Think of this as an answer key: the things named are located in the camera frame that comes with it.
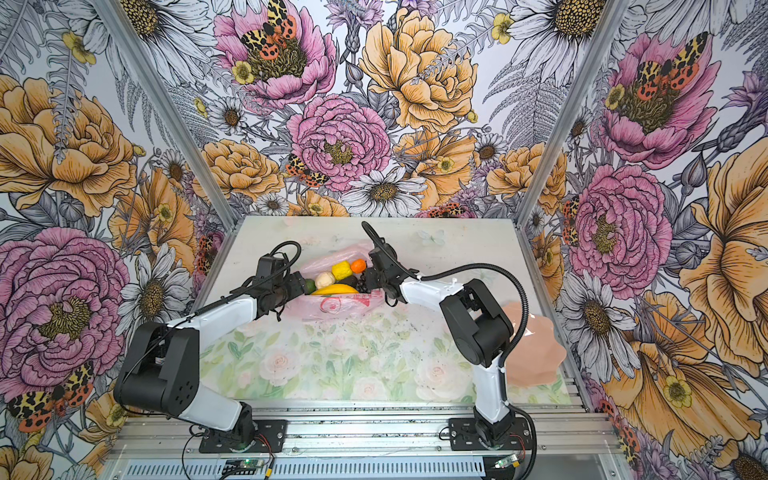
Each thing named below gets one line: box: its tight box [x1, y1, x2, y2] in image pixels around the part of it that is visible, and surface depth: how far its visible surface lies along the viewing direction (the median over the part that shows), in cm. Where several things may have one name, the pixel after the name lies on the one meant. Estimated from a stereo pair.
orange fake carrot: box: [351, 258, 367, 274], surface depth 104 cm
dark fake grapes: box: [334, 275, 359, 290], surface depth 102 cm
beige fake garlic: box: [315, 272, 336, 289], surface depth 100 cm
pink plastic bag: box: [284, 241, 385, 320], surface depth 91 cm
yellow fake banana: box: [312, 284, 359, 295], surface depth 98 cm
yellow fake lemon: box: [331, 260, 353, 281], surface depth 103 cm
